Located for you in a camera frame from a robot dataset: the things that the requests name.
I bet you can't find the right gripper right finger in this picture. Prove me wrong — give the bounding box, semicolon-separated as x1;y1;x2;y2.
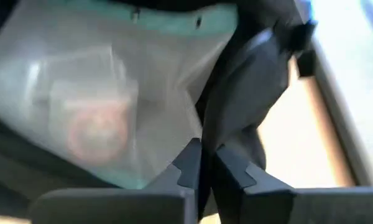
214;145;373;224

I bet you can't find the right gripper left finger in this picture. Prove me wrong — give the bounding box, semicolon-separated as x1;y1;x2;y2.
29;138;203;224

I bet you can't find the black fabric garment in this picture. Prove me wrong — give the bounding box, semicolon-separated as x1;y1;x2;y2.
0;0;318;224

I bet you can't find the white mesh pouch teal trim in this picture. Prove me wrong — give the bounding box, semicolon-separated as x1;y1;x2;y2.
0;0;239;190

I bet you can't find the small round disc item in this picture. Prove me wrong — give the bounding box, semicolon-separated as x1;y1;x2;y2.
65;101;131;166

